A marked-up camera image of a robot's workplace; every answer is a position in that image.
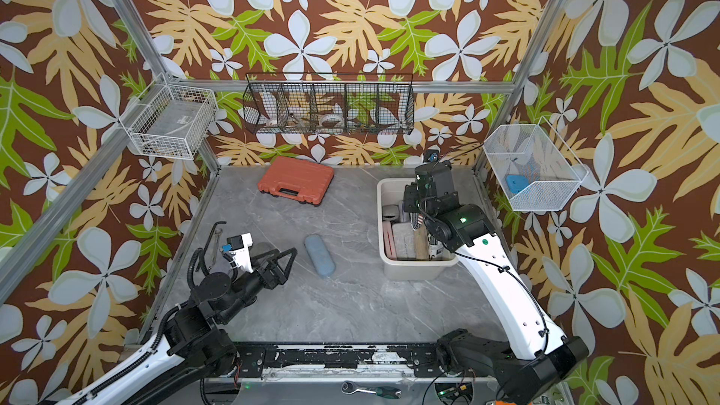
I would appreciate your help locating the ratchet wrench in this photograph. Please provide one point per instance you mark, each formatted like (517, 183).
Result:
(384, 392)

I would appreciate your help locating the red plastic tool case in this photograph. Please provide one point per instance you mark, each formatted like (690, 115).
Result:
(300, 180)

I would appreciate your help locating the black hex key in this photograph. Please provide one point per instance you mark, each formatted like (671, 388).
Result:
(207, 256)

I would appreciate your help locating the blue object in basket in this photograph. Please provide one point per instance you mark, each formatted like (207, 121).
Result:
(516, 183)

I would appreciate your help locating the grey fabric glasses case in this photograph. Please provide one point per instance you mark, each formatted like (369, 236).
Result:
(391, 213)

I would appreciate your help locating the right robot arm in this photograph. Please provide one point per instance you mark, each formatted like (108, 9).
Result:
(536, 354)

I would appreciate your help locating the pink glasses case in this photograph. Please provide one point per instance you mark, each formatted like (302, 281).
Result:
(389, 240)

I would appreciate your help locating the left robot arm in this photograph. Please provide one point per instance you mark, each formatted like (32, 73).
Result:
(190, 343)

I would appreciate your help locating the light grey glasses case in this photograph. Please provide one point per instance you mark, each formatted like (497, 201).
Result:
(403, 237)

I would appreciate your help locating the blue glasses case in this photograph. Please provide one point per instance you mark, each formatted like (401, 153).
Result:
(319, 255)

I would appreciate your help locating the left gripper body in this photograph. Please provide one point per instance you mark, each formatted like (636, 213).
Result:
(247, 287)

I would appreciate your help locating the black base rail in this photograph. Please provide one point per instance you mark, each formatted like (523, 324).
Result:
(316, 360)

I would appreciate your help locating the white wire basket left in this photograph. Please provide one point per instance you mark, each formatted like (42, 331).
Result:
(170, 120)

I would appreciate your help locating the cream plastic storage box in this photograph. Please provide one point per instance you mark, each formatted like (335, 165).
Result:
(390, 191)

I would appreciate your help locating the tan glasses case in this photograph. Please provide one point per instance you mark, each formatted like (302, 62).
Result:
(421, 244)

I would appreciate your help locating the purple glasses case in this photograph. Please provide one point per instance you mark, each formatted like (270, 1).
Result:
(223, 265)

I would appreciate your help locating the white mesh basket right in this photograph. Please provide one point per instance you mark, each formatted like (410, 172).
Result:
(541, 154)

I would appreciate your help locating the black wire basket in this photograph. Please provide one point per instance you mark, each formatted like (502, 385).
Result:
(332, 103)

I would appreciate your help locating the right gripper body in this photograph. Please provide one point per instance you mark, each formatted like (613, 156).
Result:
(414, 201)

